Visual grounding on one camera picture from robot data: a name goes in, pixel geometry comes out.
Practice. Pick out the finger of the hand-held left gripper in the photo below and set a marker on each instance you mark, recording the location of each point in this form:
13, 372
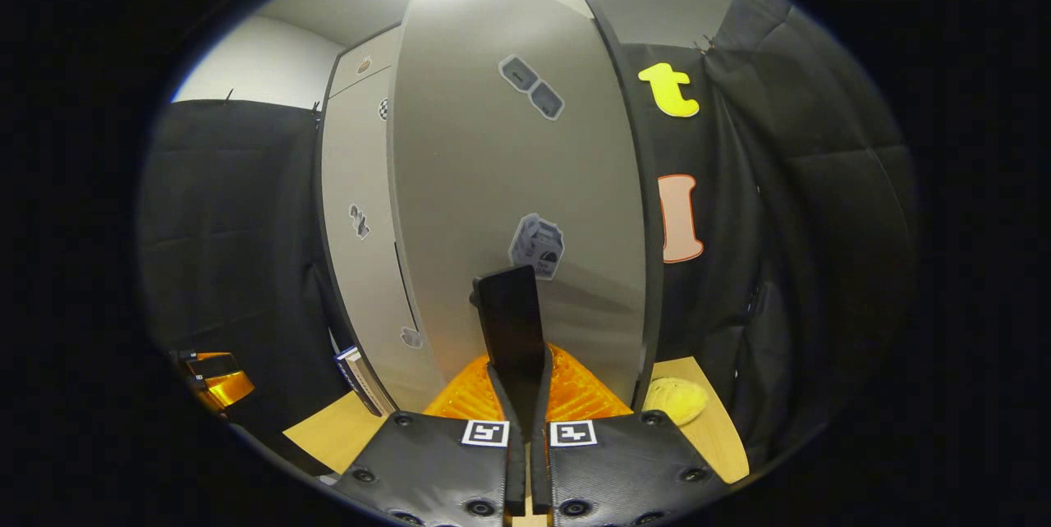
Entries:
220, 383

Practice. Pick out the yellow plush object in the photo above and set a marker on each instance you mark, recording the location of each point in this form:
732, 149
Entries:
675, 400

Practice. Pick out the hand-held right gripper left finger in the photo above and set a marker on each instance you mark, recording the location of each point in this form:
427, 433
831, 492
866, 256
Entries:
517, 469

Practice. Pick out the blue and white book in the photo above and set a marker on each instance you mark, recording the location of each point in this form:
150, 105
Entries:
361, 379

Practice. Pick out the grey shoe cabinet door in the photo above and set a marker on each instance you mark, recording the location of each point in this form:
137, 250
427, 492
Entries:
476, 182
353, 166

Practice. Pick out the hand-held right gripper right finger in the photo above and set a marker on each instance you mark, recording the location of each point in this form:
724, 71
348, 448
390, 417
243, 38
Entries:
539, 469

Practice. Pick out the black backdrop cloth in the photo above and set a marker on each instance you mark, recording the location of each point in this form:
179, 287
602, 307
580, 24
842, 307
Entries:
230, 223

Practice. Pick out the grey double-door shoe cabinet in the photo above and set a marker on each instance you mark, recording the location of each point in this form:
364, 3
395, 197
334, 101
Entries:
651, 281

